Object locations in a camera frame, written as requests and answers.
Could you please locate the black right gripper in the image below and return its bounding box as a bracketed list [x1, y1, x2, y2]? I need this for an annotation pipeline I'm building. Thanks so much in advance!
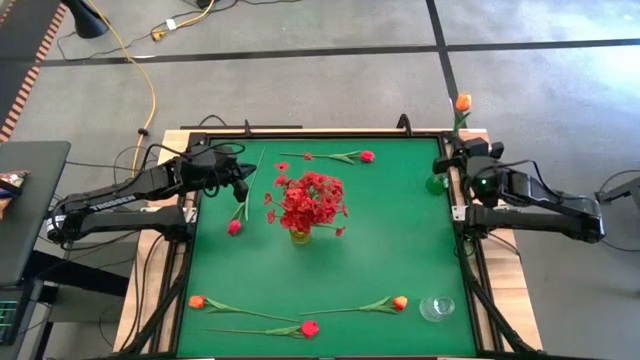
[432, 135, 505, 175]

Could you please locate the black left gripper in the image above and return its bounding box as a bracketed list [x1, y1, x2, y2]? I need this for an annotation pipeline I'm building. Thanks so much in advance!
[188, 145, 258, 202]

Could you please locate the orange tulip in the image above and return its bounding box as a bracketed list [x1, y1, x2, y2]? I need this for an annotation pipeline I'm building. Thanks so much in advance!
[188, 294, 300, 324]
[452, 92, 474, 137]
[298, 294, 409, 317]

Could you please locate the red tulip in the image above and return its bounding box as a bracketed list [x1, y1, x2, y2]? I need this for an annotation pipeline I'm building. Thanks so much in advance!
[279, 148, 376, 166]
[226, 146, 268, 237]
[207, 319, 321, 340]

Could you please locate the green glass vase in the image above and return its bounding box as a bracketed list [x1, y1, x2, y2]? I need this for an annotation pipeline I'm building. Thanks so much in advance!
[425, 172, 450, 196]

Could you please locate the red poppy bunch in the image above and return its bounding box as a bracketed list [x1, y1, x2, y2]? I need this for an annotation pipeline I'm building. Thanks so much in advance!
[263, 162, 331, 236]
[272, 169, 350, 239]

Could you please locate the clear glass vase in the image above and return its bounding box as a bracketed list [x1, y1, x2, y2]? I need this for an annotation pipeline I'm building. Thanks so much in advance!
[418, 294, 456, 323]

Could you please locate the green table mat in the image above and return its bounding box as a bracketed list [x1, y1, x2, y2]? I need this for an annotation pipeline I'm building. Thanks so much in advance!
[177, 137, 477, 357]

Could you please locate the dark grey desk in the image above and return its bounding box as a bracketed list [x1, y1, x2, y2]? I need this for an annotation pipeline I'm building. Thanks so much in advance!
[0, 140, 72, 289]

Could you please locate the black cone lamp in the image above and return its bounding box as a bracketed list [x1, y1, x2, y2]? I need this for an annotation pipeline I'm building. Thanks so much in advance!
[59, 0, 110, 40]

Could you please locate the black mat striped edge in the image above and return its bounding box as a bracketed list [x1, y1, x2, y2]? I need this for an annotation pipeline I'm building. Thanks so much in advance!
[0, 0, 69, 144]

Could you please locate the green-lit keyboard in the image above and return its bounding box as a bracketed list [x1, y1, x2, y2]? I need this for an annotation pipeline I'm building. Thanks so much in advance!
[0, 299, 21, 346]

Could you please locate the long yellow floor cable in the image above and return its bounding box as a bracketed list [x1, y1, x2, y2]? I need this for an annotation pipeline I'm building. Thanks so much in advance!
[87, 0, 157, 176]

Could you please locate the short yellow extension cable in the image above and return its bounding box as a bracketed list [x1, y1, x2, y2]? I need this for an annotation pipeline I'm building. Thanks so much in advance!
[149, 0, 217, 42]

